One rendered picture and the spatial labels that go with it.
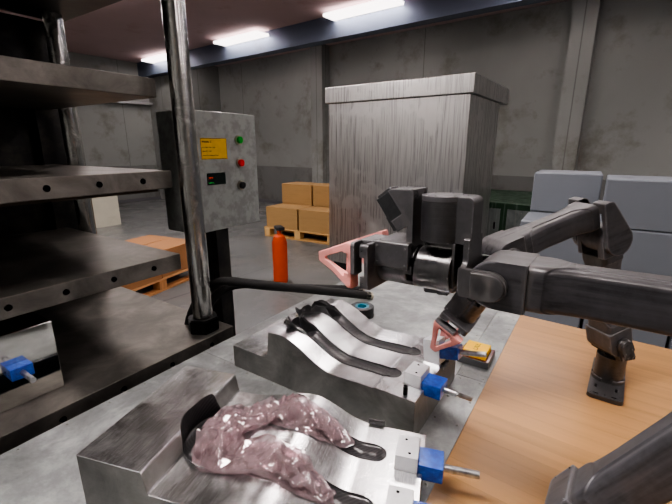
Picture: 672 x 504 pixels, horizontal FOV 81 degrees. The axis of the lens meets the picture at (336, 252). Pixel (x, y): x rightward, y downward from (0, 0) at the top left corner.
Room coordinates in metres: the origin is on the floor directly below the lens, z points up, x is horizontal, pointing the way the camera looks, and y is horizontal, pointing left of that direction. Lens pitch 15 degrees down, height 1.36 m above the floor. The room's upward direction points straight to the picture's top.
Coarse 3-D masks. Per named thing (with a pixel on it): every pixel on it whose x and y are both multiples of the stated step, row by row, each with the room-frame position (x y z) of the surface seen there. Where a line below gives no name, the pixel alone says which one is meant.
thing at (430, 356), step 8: (440, 336) 0.83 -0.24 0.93; (424, 344) 0.80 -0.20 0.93; (424, 352) 0.80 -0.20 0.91; (432, 352) 0.79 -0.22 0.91; (440, 352) 0.78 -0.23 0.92; (448, 352) 0.77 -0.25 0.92; (456, 352) 0.76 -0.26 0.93; (464, 352) 0.77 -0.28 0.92; (472, 352) 0.76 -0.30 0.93; (480, 352) 0.76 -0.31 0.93; (424, 360) 0.79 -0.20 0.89; (432, 360) 0.78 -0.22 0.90; (440, 360) 0.78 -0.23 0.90
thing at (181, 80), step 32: (160, 0) 1.15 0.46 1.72; (64, 32) 1.55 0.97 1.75; (64, 64) 1.52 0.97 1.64; (192, 96) 1.16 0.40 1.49; (64, 128) 1.51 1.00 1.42; (192, 128) 1.15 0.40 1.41; (192, 160) 1.14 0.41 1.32; (192, 192) 1.14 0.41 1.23; (192, 224) 1.13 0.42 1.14; (192, 256) 1.13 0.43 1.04; (192, 288) 1.14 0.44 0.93; (192, 320) 1.13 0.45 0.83
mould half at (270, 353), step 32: (320, 320) 0.92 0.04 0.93; (352, 320) 0.96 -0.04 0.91; (256, 352) 0.88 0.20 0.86; (288, 352) 0.81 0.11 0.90; (320, 352) 0.81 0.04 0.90; (352, 352) 0.84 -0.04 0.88; (384, 352) 0.84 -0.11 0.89; (288, 384) 0.82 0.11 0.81; (320, 384) 0.76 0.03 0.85; (352, 384) 0.72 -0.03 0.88; (384, 384) 0.70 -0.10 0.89; (448, 384) 0.82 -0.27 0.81; (384, 416) 0.68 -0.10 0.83; (416, 416) 0.65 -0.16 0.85
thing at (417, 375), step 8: (408, 368) 0.71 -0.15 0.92; (416, 368) 0.71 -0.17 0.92; (424, 368) 0.71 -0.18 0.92; (408, 376) 0.70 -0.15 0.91; (416, 376) 0.69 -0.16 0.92; (424, 376) 0.70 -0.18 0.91; (432, 376) 0.71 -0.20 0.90; (440, 376) 0.71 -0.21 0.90; (408, 384) 0.70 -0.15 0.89; (416, 384) 0.69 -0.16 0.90; (424, 384) 0.68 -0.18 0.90; (432, 384) 0.68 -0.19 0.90; (440, 384) 0.68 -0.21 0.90; (424, 392) 0.68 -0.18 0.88; (432, 392) 0.67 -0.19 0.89; (440, 392) 0.66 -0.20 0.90; (448, 392) 0.67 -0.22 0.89; (456, 392) 0.66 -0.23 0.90
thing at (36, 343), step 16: (16, 320) 0.85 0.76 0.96; (32, 320) 0.85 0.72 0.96; (48, 320) 0.85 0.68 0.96; (0, 336) 0.77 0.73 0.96; (16, 336) 0.79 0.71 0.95; (32, 336) 0.82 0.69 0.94; (48, 336) 0.84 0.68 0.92; (0, 352) 0.77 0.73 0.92; (16, 352) 0.79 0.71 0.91; (32, 352) 0.81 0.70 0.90; (48, 352) 0.84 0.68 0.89; (0, 368) 0.76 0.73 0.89; (48, 368) 0.83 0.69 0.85; (0, 384) 0.75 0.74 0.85; (16, 384) 0.78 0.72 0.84; (32, 384) 0.80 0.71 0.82; (48, 384) 0.82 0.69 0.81; (0, 400) 0.75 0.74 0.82; (16, 400) 0.77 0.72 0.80
